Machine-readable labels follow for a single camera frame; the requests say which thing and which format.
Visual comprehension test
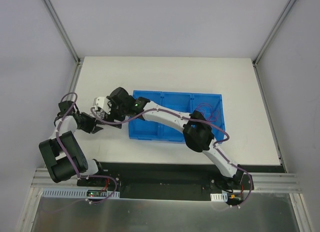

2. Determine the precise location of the red cable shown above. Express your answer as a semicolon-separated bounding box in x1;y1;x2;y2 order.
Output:
196;103;221;124

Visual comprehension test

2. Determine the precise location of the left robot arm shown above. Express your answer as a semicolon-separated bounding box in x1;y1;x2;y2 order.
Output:
38;100;106;186

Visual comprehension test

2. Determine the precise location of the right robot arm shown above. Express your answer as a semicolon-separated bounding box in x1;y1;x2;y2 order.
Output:
90;87;245;189

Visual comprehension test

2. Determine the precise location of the blue three-compartment bin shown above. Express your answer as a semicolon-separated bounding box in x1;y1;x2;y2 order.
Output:
127;90;226;145

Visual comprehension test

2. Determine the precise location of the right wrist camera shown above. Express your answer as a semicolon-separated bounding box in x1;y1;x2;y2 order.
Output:
92;97;112;115

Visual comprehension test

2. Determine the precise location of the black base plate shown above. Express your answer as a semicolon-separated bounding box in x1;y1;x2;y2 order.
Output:
77;162;254;201

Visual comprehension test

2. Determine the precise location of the left white cable duct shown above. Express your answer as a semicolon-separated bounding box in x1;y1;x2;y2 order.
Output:
42;188;120;200

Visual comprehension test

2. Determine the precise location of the white cable duct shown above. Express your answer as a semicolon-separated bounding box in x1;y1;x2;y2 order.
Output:
42;188;120;200
210;192;228;202

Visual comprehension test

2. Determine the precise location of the left aluminium corner post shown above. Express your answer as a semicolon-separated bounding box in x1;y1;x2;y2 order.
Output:
42;0;81;65

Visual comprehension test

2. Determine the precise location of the aluminium corner post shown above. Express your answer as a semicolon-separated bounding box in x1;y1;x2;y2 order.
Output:
42;0;81;65
252;0;298;67

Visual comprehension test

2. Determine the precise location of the right white cable duct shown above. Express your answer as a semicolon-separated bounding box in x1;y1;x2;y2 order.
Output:
210;192;228;202

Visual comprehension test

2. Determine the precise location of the aluminium frame rail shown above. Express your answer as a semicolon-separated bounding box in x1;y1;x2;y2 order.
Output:
31;168;302;193

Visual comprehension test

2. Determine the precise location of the right aluminium corner post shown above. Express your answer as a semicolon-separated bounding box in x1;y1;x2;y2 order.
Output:
252;0;298;67

